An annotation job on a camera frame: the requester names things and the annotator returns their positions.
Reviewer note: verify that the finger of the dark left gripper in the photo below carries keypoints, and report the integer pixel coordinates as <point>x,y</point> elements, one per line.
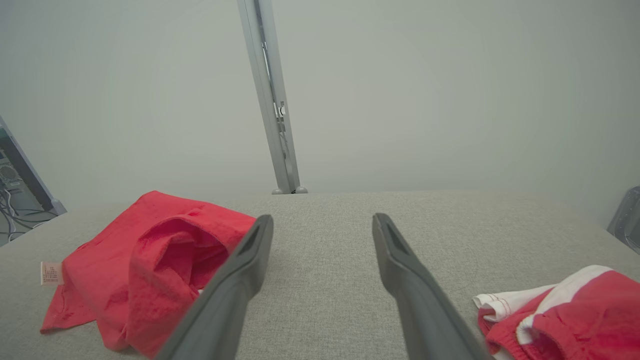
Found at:
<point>225,300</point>

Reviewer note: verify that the red Bulls 23 jersey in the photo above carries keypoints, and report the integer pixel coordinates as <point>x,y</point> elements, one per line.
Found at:
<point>150,260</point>

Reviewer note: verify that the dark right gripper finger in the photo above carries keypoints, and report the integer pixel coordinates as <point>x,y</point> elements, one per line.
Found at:
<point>420,310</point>

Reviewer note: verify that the computer tower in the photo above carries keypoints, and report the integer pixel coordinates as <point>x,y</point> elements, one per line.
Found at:
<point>9,172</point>

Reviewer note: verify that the dark grey frame post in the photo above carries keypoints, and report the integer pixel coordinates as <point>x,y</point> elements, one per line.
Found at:
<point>30,180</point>

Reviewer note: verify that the red shorts with white stripe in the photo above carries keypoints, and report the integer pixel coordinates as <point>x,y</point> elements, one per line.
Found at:
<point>590,320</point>

